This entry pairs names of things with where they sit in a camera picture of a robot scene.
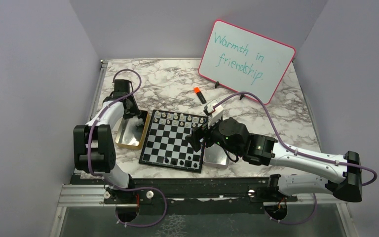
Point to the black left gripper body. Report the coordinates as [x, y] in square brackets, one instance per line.
[133, 110]

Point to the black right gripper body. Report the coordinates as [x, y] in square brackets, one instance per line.
[214, 137]

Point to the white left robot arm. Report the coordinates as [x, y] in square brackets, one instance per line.
[94, 151]

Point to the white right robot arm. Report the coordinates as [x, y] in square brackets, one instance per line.
[339, 175]

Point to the black chess pieces pile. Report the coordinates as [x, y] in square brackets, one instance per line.
[140, 122]

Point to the black white chess board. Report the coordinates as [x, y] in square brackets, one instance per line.
[165, 138]

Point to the gold tin box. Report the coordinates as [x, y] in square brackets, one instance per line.
[129, 136]

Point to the silver tin lid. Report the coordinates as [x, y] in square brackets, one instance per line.
[215, 156]

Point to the orange black highlighter marker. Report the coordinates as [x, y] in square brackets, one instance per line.
[200, 95]

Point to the pink framed whiteboard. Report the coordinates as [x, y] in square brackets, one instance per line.
[242, 60]

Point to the aluminium side rail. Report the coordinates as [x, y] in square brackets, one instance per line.
[97, 91]

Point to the black mounting base rail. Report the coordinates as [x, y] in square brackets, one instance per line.
[193, 196]

